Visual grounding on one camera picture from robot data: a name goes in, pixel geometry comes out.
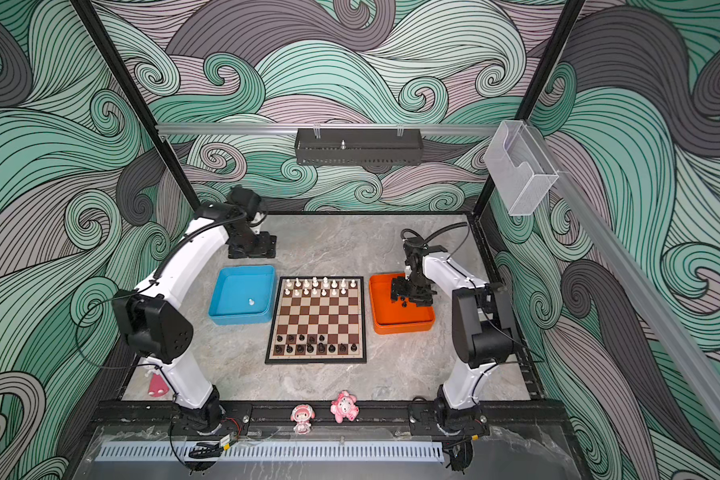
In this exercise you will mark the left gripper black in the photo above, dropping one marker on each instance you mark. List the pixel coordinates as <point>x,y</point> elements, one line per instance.
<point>266,248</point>

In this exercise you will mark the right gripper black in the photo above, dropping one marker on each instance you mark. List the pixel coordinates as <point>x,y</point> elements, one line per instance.
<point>398,289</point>

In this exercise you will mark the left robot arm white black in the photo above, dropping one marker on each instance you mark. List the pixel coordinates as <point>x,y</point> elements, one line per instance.
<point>148,317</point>

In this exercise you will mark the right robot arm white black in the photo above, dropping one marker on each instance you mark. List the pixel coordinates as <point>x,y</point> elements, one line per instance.
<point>479,341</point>

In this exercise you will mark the orange plastic tray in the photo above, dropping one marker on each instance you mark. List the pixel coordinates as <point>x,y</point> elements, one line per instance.
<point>396,317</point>

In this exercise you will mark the blue plastic tray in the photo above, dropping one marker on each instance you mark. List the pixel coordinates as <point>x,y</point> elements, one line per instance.
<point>234,286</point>

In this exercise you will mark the folding chessboard brown cream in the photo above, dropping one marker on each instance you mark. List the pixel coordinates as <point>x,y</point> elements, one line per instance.
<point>318,320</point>

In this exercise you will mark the pink pig plush figurine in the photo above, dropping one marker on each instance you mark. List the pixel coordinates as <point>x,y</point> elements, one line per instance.
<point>344,408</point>

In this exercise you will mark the pink flat phone toy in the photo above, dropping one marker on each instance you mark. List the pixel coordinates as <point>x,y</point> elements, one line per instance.
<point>158,387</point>

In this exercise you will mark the pink hooded doll figurine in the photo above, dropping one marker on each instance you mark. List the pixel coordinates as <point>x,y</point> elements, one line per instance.
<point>302,415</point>

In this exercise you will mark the aluminium rail back wall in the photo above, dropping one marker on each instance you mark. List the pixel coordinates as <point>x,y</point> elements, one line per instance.
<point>249,128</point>

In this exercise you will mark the aluminium rail wall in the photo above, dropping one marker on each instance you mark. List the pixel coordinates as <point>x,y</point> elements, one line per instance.
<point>249,128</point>
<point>699,373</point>

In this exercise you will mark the black perforated wall shelf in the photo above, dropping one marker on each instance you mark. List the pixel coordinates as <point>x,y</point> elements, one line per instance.
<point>358,147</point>

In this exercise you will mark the clear acrylic wall holder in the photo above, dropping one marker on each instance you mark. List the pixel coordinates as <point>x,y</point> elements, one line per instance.
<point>521,165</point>

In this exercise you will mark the black front mounting rail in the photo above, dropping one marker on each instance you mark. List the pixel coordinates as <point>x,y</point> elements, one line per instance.
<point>417,416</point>

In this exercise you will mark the white slotted cable duct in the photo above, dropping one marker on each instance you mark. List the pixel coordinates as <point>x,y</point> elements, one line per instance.
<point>277,451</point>

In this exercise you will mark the aluminium rail right wall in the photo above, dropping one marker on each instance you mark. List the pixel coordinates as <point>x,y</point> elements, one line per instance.
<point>699,373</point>

